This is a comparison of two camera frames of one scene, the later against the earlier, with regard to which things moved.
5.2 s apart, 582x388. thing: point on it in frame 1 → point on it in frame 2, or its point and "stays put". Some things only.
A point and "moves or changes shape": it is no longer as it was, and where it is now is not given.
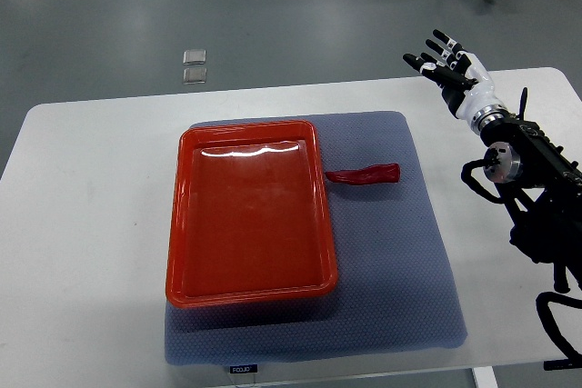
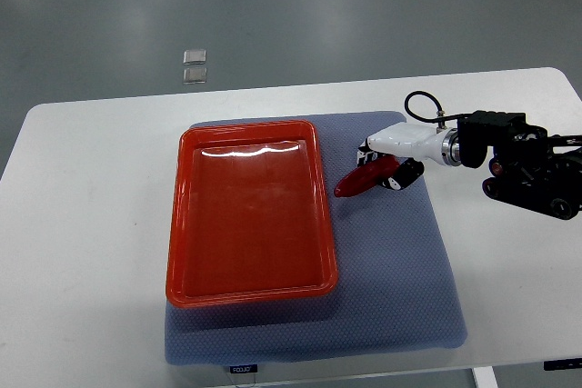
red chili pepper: (373, 174) moves or changes shape
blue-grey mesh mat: (396, 291) stays put
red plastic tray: (249, 219) stays put
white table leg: (485, 377) stays put
